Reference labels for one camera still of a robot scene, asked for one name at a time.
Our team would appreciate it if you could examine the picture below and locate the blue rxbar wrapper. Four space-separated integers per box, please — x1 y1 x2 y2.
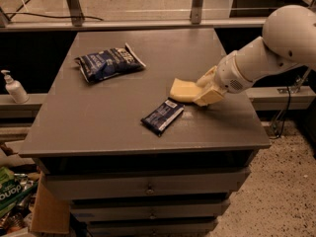
141 99 185 136

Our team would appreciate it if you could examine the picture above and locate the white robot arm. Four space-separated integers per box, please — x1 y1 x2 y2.
194 5 316 106

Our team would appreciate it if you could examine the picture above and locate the grey drawer cabinet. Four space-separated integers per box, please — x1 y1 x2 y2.
21 29 270 237

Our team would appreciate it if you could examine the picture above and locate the brown cardboard box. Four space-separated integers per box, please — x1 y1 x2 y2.
31 173 70 234

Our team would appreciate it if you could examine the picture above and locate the yellow sponge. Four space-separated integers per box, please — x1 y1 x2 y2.
170 78 201 103

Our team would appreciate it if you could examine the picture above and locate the black cable at right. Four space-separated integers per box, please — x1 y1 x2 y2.
269 85 293 140

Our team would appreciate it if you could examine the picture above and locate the white pump bottle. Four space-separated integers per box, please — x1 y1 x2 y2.
1 70 29 104

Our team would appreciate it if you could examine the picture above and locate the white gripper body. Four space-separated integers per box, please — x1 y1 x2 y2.
214 51 253 94

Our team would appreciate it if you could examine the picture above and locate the green snack box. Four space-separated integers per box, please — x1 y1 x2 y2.
0 167 38 217

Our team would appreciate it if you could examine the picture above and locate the blue chip bag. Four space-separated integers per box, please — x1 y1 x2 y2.
75 44 146 83

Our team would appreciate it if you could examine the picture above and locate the top drawer knob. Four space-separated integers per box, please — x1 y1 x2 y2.
145 186 155 196

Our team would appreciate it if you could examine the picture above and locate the black floor cable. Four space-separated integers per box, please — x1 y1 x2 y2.
3 11 105 22

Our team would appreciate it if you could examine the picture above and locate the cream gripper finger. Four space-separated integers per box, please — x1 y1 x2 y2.
194 85 226 107
196 66 217 87

